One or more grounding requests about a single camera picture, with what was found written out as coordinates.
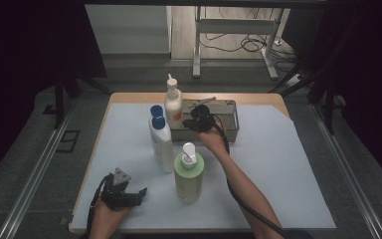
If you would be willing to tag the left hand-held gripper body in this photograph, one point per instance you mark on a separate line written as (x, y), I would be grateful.
(117, 195)

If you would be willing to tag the aluminium floor rail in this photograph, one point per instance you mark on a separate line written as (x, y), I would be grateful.
(348, 176)
(30, 186)

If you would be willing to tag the grey rectangular storage box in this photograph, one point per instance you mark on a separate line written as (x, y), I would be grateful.
(227, 122)

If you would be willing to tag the black overhead bar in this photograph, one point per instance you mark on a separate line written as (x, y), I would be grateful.
(205, 2)

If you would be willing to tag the black stand legs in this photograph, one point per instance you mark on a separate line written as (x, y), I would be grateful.
(328, 106)
(59, 106)

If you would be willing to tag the white bottle with blue cap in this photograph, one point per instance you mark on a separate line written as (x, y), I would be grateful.
(163, 146)

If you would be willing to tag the person's right hand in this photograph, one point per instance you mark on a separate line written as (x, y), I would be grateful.
(214, 141)

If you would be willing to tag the white cabinet panel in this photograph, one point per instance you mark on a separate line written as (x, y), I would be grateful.
(127, 30)

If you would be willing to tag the white metal desk frame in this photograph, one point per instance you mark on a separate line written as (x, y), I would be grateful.
(235, 26)

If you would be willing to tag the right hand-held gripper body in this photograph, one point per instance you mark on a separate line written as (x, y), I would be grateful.
(205, 119)

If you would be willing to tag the green bottle with white pump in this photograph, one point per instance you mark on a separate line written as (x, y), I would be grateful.
(189, 182)

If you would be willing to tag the pale blue table mat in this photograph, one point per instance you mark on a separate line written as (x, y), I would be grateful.
(278, 159)

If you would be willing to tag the cream pump bottle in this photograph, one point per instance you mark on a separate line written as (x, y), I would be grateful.
(173, 106)

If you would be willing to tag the person's left hand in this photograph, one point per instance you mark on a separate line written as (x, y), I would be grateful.
(106, 219)

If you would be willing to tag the dark curtain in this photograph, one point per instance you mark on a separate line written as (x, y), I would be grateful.
(20, 66)
(371, 83)

